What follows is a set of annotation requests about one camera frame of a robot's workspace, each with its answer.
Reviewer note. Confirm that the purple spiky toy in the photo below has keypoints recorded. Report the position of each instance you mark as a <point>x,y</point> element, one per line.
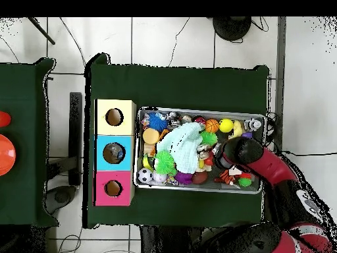
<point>184,178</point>

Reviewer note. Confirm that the black round stand base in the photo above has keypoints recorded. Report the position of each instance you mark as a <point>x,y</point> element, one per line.
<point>231,27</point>

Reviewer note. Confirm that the shallow clear mesh bin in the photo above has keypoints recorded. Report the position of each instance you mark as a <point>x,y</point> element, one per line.
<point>158,187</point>

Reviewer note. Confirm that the small yellow rubber duck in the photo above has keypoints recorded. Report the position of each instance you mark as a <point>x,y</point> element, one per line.
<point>238,129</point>

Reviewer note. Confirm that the white baseball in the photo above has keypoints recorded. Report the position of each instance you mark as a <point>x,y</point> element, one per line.
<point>159,177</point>

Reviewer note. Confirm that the small soccer ball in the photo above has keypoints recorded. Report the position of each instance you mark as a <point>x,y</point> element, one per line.
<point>145,175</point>

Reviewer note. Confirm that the orange disc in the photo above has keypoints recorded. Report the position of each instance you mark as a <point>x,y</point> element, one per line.
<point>6,155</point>

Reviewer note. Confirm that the light green spiky ball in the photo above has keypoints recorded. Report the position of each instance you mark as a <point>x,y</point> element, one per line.
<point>209,138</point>

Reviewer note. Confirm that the grey round floor base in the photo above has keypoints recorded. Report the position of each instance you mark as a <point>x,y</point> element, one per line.
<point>62,196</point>

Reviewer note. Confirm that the dark green side table cloth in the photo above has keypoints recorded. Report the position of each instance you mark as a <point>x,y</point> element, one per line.
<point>26,200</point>

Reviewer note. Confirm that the striped orange tiger toy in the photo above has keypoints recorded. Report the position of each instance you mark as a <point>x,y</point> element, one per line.
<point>226,177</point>

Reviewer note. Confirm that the pale blue waffle cloth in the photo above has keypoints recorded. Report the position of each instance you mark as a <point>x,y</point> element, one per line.
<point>181,147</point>

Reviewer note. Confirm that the small red object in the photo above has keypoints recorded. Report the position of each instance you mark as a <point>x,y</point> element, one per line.
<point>3,119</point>

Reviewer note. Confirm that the blue spiky ball with eyes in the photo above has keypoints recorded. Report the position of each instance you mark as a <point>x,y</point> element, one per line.
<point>158,122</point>

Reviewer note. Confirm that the black upright panel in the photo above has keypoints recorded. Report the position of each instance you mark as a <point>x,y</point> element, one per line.
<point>76,137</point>

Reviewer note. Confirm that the wooden box with three holes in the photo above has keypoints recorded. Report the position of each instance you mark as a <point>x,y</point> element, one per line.
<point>115,158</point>

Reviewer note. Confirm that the small brown football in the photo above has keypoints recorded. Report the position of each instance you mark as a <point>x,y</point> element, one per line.
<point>199,177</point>

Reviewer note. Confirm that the small orange basketball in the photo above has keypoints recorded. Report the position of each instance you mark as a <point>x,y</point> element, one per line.
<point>211,125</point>

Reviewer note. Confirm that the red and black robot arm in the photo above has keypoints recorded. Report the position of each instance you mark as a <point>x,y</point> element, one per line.
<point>263,163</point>

